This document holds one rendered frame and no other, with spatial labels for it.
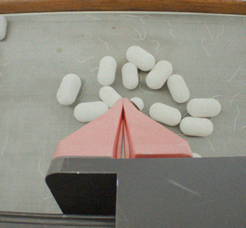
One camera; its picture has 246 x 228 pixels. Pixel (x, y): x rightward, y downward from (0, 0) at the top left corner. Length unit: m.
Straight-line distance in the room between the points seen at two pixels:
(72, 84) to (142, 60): 0.08
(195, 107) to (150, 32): 0.12
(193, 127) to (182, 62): 0.09
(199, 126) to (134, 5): 0.18
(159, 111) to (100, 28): 0.14
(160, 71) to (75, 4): 0.15
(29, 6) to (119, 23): 0.13
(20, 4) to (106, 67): 0.15
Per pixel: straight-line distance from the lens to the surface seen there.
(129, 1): 0.25
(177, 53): 0.24
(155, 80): 0.19
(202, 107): 0.20
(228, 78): 0.25
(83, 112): 0.18
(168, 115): 0.18
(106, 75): 0.19
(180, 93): 0.19
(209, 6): 0.28
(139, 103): 0.18
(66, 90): 0.19
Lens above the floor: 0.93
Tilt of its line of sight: 76 degrees down
